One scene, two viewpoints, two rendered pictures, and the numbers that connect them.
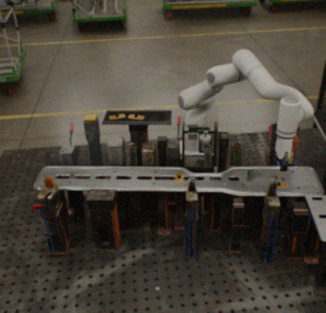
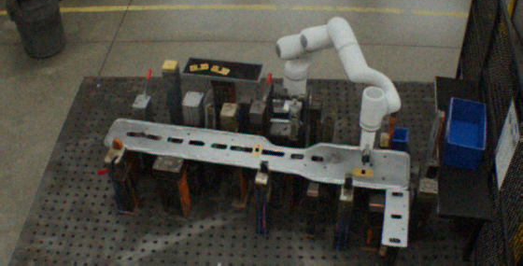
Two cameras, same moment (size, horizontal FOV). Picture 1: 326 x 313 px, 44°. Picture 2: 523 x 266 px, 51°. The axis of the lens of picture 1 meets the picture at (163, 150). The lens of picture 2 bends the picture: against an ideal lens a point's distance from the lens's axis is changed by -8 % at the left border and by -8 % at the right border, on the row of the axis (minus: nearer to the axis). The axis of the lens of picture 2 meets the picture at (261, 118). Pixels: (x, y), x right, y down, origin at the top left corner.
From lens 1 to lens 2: 0.76 m
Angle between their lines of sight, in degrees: 12
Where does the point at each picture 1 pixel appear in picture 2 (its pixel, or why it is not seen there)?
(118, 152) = (194, 112)
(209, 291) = not seen: outside the picture
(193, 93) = (291, 45)
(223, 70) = (318, 35)
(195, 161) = (282, 129)
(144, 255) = (213, 227)
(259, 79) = (347, 60)
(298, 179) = (387, 167)
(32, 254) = (102, 209)
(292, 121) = (374, 115)
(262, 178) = (348, 161)
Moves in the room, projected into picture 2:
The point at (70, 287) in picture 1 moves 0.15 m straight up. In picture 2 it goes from (134, 249) to (129, 230)
